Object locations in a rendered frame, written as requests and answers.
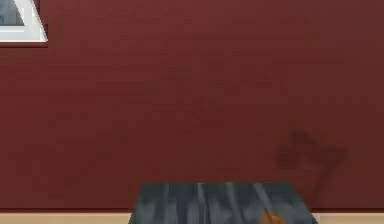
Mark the white framed window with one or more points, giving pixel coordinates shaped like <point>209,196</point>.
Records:
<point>30,33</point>

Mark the dark grey table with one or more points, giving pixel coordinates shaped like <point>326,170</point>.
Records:
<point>213,203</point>

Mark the small orange object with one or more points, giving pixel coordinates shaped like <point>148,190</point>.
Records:
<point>270,219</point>

